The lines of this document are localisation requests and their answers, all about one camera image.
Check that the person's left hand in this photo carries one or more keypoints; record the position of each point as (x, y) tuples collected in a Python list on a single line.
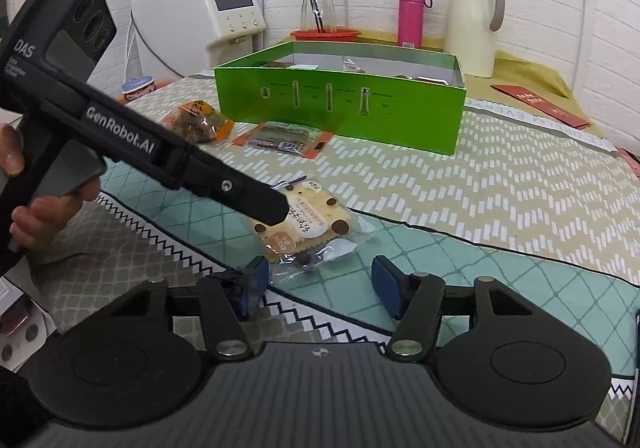
[(42, 218)]

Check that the glass carafe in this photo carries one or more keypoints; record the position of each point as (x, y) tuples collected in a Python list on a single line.
[(320, 3)]

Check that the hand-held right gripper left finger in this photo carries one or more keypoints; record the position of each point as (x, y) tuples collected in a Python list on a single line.
[(257, 275)]

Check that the white printed card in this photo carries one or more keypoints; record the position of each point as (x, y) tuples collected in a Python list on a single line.
[(25, 323)]

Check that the zigzag patterned mat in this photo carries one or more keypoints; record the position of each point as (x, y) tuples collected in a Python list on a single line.
[(500, 198)]

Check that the cream thermos jug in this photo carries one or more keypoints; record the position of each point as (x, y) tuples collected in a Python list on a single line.
[(472, 28)]

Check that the small cup with blue lid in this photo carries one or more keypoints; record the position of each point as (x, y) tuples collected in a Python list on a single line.
[(139, 87)]

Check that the plaid bedding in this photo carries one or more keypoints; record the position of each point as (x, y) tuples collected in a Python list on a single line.
[(631, 162)]

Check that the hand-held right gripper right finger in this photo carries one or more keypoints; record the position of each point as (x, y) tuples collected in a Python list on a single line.
[(387, 285)]

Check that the yellow cloth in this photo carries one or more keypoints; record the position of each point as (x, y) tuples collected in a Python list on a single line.
[(525, 73)]

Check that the pink water bottle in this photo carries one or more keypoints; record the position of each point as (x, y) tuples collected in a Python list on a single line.
[(411, 18)]

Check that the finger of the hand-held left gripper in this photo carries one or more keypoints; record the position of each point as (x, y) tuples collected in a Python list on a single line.
[(240, 195)]

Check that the white water dispenser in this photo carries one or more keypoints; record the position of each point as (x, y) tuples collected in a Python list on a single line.
[(180, 18)]

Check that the red envelope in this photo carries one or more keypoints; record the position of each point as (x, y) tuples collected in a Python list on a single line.
[(540, 103)]

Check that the red plastic basket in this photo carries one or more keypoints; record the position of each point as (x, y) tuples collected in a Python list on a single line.
[(345, 34)]

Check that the black straw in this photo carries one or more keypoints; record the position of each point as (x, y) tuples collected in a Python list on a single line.
[(314, 3)]

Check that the orange snack packet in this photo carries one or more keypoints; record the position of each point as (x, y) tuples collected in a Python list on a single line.
[(197, 120)]

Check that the red and dark snack packet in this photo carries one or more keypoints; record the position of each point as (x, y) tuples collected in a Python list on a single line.
[(280, 138)]

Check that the clear cookie packet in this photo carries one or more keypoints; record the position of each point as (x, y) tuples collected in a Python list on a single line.
[(310, 223)]

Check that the green cardboard box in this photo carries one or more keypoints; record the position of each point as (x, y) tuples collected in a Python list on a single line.
[(410, 123)]

